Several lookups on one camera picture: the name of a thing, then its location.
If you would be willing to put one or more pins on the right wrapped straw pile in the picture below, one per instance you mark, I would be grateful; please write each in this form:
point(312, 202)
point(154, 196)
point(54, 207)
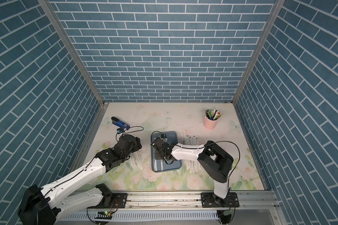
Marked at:
point(191, 166)

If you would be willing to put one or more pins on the pens in cup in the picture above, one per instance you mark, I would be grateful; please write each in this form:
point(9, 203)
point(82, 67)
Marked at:
point(213, 115)

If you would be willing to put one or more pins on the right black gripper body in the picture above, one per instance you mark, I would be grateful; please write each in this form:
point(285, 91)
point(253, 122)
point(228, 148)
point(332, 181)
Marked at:
point(159, 156)

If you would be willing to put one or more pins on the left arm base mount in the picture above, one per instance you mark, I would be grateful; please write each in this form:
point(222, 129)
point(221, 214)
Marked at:
point(115, 200)

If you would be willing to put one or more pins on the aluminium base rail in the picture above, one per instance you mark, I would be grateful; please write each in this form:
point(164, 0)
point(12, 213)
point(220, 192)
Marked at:
point(191, 200)

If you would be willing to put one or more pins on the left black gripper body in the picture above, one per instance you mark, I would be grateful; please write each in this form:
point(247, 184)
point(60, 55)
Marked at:
point(136, 146)

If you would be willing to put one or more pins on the left wrapped straw pile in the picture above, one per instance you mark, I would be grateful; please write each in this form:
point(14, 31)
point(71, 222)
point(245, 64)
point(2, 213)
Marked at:
point(134, 161)

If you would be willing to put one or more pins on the blue storage tray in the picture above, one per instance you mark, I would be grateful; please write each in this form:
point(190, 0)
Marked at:
point(159, 165)

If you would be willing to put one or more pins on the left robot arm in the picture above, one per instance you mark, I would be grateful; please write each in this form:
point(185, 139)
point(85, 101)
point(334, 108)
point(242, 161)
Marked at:
point(47, 204)

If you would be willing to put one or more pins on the blue stapler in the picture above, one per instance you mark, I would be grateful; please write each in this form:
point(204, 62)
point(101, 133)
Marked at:
point(120, 123)

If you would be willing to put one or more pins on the wrapped straw pile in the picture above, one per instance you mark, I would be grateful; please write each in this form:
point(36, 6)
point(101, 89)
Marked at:
point(191, 166)
point(134, 161)

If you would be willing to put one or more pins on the pink pen cup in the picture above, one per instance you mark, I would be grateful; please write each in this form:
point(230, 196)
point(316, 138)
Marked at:
point(209, 124)

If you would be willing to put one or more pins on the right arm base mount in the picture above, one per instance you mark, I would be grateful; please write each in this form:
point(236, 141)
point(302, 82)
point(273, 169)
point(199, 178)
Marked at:
point(210, 200)

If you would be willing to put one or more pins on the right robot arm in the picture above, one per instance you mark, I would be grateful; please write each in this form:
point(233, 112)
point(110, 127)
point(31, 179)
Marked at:
point(215, 160)

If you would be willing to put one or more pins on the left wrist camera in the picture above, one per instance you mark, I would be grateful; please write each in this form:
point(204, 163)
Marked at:
point(120, 130)

